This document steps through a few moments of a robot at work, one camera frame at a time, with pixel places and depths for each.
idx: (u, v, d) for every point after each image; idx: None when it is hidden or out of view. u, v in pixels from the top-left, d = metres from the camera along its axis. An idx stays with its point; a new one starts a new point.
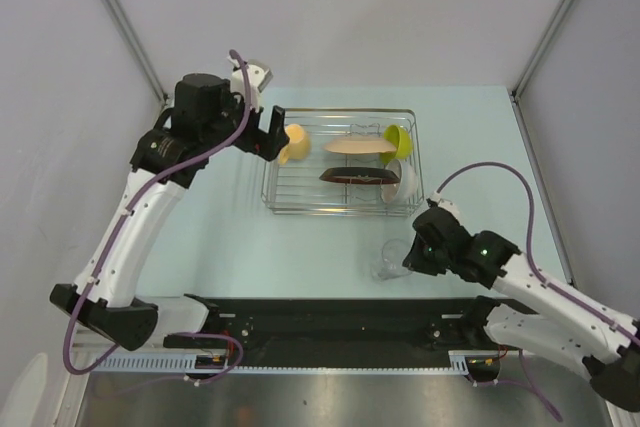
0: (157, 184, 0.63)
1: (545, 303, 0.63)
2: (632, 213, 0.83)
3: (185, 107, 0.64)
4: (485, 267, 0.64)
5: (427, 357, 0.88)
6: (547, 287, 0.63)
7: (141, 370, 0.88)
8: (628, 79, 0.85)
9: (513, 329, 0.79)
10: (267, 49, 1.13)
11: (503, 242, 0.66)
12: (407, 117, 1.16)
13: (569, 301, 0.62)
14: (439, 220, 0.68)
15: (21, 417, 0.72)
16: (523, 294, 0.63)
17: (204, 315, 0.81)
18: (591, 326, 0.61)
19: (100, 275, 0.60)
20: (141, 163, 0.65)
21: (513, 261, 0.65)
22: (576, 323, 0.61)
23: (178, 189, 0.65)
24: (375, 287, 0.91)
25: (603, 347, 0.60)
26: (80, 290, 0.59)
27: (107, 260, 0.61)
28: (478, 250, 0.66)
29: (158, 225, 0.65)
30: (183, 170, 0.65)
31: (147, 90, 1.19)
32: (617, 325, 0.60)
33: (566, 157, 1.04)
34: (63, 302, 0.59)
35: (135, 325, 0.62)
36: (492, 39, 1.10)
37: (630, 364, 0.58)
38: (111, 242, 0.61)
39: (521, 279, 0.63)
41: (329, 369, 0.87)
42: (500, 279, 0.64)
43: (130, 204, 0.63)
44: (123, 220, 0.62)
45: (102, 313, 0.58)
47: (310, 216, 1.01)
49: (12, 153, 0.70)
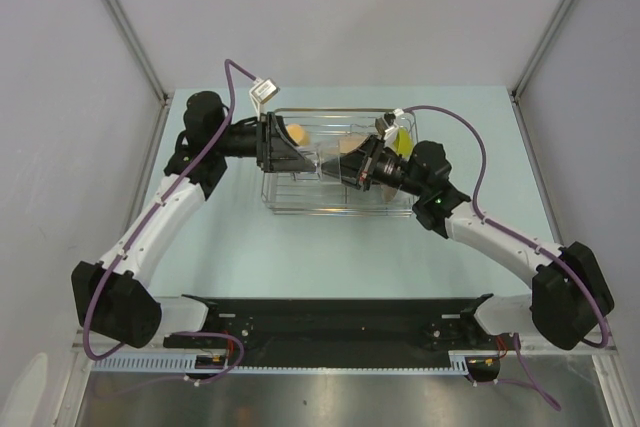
0: (186, 182, 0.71)
1: (482, 237, 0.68)
2: (632, 214, 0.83)
3: (195, 133, 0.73)
4: (440, 217, 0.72)
5: (427, 357, 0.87)
6: (485, 222, 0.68)
7: (142, 370, 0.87)
8: (628, 79, 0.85)
9: (491, 305, 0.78)
10: (267, 50, 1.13)
11: (461, 196, 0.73)
12: (407, 116, 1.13)
13: (503, 233, 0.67)
14: (441, 173, 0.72)
15: (21, 418, 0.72)
16: (467, 231, 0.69)
17: (204, 314, 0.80)
18: (517, 251, 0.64)
19: (129, 250, 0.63)
20: (174, 169, 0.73)
21: (461, 207, 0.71)
22: (505, 250, 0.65)
23: (201, 195, 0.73)
24: (375, 288, 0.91)
25: (526, 268, 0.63)
26: (105, 264, 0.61)
27: (136, 240, 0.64)
28: (435, 202, 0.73)
29: (181, 220, 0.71)
30: (208, 181, 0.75)
31: (147, 90, 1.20)
32: (540, 247, 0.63)
33: (565, 157, 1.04)
34: (84, 278, 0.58)
35: (146, 315, 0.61)
36: (492, 39, 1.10)
37: (548, 282, 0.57)
38: (141, 225, 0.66)
39: (463, 218, 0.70)
41: (329, 369, 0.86)
42: (446, 221, 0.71)
43: (164, 195, 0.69)
44: (155, 209, 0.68)
45: (127, 286, 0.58)
47: (310, 216, 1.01)
49: (12, 154, 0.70)
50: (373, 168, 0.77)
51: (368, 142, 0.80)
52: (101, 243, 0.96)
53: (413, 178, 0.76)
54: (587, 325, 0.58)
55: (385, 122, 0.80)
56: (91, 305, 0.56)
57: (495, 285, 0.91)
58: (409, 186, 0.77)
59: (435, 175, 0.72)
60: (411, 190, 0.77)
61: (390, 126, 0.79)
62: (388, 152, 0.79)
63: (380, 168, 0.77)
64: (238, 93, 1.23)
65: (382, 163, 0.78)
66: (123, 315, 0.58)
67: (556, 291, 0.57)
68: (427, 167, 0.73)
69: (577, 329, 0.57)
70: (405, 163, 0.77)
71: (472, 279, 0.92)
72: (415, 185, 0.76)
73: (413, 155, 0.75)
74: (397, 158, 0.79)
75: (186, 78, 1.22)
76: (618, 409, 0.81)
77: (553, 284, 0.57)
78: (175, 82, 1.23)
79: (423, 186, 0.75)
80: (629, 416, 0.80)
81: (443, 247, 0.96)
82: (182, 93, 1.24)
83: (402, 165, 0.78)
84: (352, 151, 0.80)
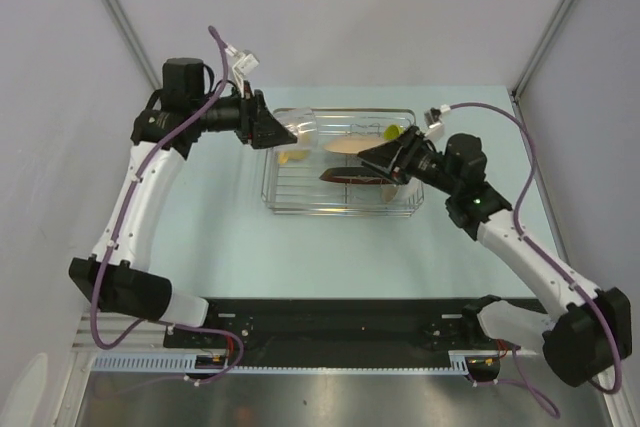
0: (161, 150, 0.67)
1: (515, 254, 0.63)
2: (632, 214, 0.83)
3: (174, 87, 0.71)
4: (475, 217, 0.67)
5: (427, 357, 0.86)
6: (523, 239, 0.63)
7: (141, 370, 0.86)
8: (627, 79, 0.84)
9: (497, 312, 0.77)
10: (267, 50, 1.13)
11: (502, 202, 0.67)
12: (408, 116, 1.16)
13: (538, 255, 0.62)
14: (475, 165, 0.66)
15: (21, 418, 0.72)
16: (501, 243, 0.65)
17: (202, 313, 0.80)
18: (550, 281, 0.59)
19: (118, 239, 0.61)
20: (142, 137, 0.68)
21: (500, 214, 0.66)
22: (537, 276, 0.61)
23: (178, 159, 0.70)
24: (377, 286, 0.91)
25: (556, 302, 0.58)
26: (100, 257, 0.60)
27: (122, 226, 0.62)
28: (472, 202, 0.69)
29: (164, 193, 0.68)
30: (182, 142, 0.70)
31: (147, 91, 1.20)
32: (575, 285, 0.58)
33: (566, 157, 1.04)
34: (83, 273, 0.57)
35: (152, 295, 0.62)
36: (492, 39, 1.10)
37: (576, 324, 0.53)
38: (124, 209, 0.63)
39: (501, 228, 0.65)
41: (329, 369, 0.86)
42: (482, 225, 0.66)
43: (139, 171, 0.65)
44: (134, 187, 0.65)
45: (128, 273, 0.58)
47: (310, 216, 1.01)
49: (12, 154, 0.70)
50: (408, 162, 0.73)
51: (406, 134, 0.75)
52: None
53: (447, 174, 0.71)
54: (599, 369, 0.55)
55: (430, 116, 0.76)
56: (94, 297, 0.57)
57: (496, 286, 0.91)
58: (442, 182, 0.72)
59: (468, 167, 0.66)
60: (442, 187, 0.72)
61: (436, 121, 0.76)
62: (427, 146, 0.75)
63: (415, 162, 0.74)
64: None
65: (417, 159, 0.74)
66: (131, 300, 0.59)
67: (582, 336, 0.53)
68: (461, 157, 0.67)
69: (588, 371, 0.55)
70: (440, 158, 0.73)
71: (473, 279, 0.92)
72: (449, 180, 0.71)
73: (447, 146, 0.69)
74: (434, 153, 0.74)
75: None
76: (618, 410, 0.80)
77: (579, 328, 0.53)
78: None
79: (457, 181, 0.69)
80: (630, 416, 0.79)
81: (443, 247, 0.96)
82: None
83: (438, 160, 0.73)
84: (388, 143, 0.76)
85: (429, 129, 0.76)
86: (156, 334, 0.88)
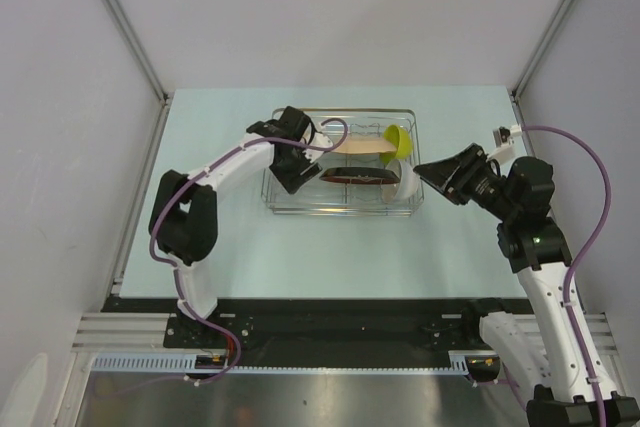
0: (266, 143, 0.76)
1: (549, 317, 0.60)
2: (631, 213, 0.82)
3: (287, 120, 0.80)
4: (522, 247, 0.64)
5: (427, 357, 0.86)
6: (564, 307, 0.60)
7: (140, 370, 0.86)
8: (627, 79, 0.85)
9: (502, 332, 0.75)
10: (267, 49, 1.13)
11: (561, 247, 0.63)
12: (407, 117, 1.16)
13: (573, 330, 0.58)
14: (539, 192, 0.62)
15: (21, 418, 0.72)
16: (539, 297, 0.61)
17: (210, 308, 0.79)
18: (570, 364, 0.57)
19: (213, 171, 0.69)
20: (256, 130, 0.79)
21: (556, 266, 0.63)
22: (561, 351, 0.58)
23: (269, 160, 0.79)
24: (377, 287, 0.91)
25: (566, 385, 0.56)
26: (191, 176, 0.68)
27: (219, 166, 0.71)
28: (531, 236, 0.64)
29: (249, 171, 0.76)
30: (280, 151, 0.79)
31: (147, 91, 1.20)
32: (594, 380, 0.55)
33: (567, 157, 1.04)
34: (172, 179, 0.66)
35: (205, 234, 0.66)
36: (492, 40, 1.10)
37: (574, 416, 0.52)
38: (225, 157, 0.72)
39: (546, 283, 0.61)
41: (329, 369, 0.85)
42: (533, 270, 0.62)
43: (249, 143, 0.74)
44: (237, 150, 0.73)
45: (205, 196, 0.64)
47: (310, 217, 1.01)
49: (13, 154, 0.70)
50: (465, 182, 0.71)
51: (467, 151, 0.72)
52: (101, 243, 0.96)
53: (506, 199, 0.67)
54: None
55: (499, 135, 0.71)
56: (173, 200, 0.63)
57: (498, 286, 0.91)
58: (498, 207, 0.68)
59: (530, 191, 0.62)
60: (496, 212, 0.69)
61: (505, 142, 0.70)
62: (487, 167, 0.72)
63: (472, 183, 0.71)
64: (239, 93, 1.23)
65: (476, 179, 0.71)
66: (191, 226, 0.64)
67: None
68: (525, 180, 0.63)
69: None
70: (500, 182, 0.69)
71: (473, 279, 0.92)
72: (506, 205, 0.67)
73: (511, 164, 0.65)
74: (497, 177, 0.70)
75: (185, 78, 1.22)
76: None
77: (575, 423, 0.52)
78: (176, 82, 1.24)
79: (514, 207, 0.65)
80: None
81: (443, 247, 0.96)
82: (182, 93, 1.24)
83: (499, 184, 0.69)
84: (447, 159, 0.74)
85: (496, 149, 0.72)
86: (157, 334, 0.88)
